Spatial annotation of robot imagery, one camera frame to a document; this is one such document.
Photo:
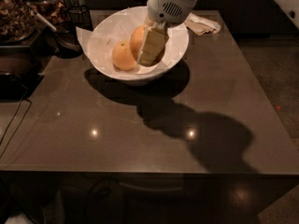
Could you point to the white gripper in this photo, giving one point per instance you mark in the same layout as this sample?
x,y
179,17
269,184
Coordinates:
x,y
167,4

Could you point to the orange fruit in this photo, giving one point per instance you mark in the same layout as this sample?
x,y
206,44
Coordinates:
x,y
122,56
136,40

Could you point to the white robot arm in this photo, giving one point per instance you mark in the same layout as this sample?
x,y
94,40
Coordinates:
x,y
244,17

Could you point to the white paper bowl liner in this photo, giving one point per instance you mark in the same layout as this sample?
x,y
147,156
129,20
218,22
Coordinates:
x,y
112,28

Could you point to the white ceramic bowl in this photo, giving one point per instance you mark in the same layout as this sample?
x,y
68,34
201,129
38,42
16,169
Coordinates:
x,y
106,67

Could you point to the dark glass bowl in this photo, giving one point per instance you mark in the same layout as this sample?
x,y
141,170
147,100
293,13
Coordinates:
x,y
66,40

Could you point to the folded paper napkins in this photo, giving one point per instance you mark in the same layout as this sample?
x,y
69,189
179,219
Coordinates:
x,y
200,25

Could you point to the glass jar of nuts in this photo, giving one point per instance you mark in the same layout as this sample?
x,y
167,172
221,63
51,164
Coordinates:
x,y
54,11

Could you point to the large jar of dried snacks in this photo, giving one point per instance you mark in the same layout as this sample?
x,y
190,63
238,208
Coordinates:
x,y
17,22

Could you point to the dark appliance on left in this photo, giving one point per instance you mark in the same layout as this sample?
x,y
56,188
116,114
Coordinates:
x,y
19,72

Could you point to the black wire mesh cup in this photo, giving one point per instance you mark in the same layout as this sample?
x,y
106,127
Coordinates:
x,y
81,17

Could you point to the white utensil handle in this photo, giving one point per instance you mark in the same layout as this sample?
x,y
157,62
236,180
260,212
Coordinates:
x,y
40,18

